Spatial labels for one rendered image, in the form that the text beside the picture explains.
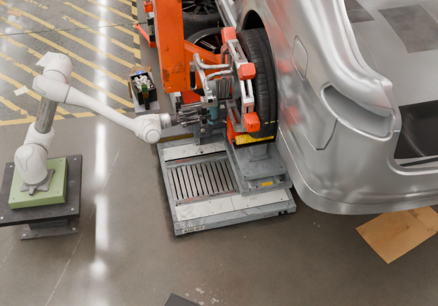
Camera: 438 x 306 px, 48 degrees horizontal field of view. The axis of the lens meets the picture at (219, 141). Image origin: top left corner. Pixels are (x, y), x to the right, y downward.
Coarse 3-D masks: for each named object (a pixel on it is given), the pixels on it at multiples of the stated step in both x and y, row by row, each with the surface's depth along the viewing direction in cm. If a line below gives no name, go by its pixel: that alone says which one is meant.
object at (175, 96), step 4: (152, 0) 458; (156, 40) 444; (172, 92) 378; (176, 92) 368; (176, 96) 366; (176, 100) 370; (176, 104) 370; (180, 104) 371; (176, 108) 373; (180, 108) 373
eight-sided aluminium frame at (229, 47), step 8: (232, 40) 289; (224, 48) 301; (232, 48) 283; (240, 48) 283; (224, 56) 312; (232, 56) 283; (240, 56) 283; (240, 64) 274; (240, 80) 274; (248, 80) 275; (240, 88) 277; (248, 88) 276; (248, 96) 276; (232, 104) 325; (248, 104) 276; (248, 112) 285; (232, 120) 315; (240, 120) 314; (240, 128) 294
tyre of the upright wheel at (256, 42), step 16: (240, 32) 292; (256, 32) 286; (256, 48) 275; (256, 64) 271; (272, 64) 272; (256, 80) 272; (272, 80) 271; (272, 96) 273; (240, 112) 327; (272, 112) 277; (272, 128) 288
